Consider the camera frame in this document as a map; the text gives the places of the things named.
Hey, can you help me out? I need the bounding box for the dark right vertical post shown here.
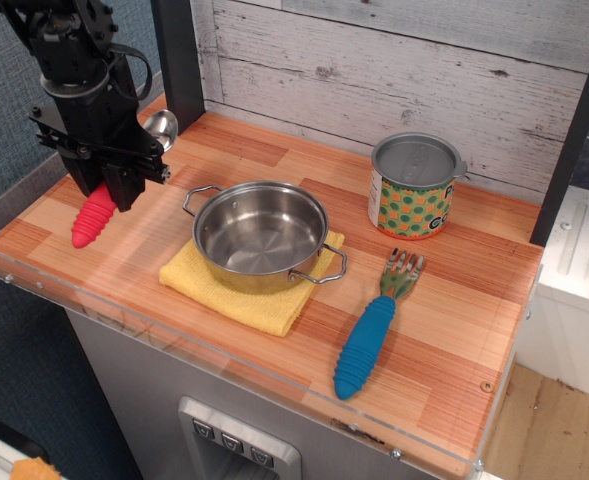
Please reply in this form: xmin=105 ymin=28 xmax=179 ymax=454
xmin=530 ymin=73 xmax=589 ymax=247

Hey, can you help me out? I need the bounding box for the orange object bottom left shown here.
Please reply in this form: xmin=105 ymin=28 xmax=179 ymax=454
xmin=9 ymin=457 xmax=62 ymax=480

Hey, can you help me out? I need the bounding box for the yellow cloth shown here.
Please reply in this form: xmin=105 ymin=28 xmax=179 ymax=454
xmin=158 ymin=229 xmax=346 ymax=338

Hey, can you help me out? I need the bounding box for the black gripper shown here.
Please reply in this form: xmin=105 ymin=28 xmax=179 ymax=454
xmin=30 ymin=77 xmax=170 ymax=212

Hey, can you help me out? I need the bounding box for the stainless steel pot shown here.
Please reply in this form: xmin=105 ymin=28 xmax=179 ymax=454
xmin=183 ymin=180 xmax=348 ymax=294

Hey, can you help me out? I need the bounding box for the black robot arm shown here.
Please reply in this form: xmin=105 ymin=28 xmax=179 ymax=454
xmin=0 ymin=1 xmax=169 ymax=212

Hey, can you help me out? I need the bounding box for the silver dispenser button panel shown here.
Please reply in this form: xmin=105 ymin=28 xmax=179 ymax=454
xmin=178 ymin=396 xmax=302 ymax=479

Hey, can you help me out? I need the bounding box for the clear acrylic guard rail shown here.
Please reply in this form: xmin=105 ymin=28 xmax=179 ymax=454
xmin=0 ymin=71 xmax=545 ymax=480

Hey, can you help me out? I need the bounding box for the white cabinet on right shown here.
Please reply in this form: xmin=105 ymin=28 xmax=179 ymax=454
xmin=515 ymin=186 xmax=589 ymax=394

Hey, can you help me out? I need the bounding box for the green orange patterned can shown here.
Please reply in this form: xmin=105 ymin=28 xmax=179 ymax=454
xmin=368 ymin=133 xmax=467 ymax=240

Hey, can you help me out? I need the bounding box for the red handled metal spoon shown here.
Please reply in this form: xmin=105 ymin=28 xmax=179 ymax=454
xmin=71 ymin=110 xmax=178 ymax=249

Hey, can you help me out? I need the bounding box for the grey toy fridge cabinet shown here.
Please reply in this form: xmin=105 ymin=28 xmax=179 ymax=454
xmin=65 ymin=308 xmax=455 ymax=480

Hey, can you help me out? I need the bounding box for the dark vertical post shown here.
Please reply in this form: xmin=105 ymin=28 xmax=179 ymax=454
xmin=151 ymin=0 xmax=205 ymax=134
xmin=530 ymin=73 xmax=589 ymax=247

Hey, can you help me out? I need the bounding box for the dark left vertical post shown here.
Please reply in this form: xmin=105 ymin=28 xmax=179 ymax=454
xmin=151 ymin=0 xmax=205 ymax=134

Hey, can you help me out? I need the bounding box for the blue handled metal fork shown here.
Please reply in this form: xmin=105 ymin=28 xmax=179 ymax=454
xmin=333 ymin=248 xmax=425 ymax=400

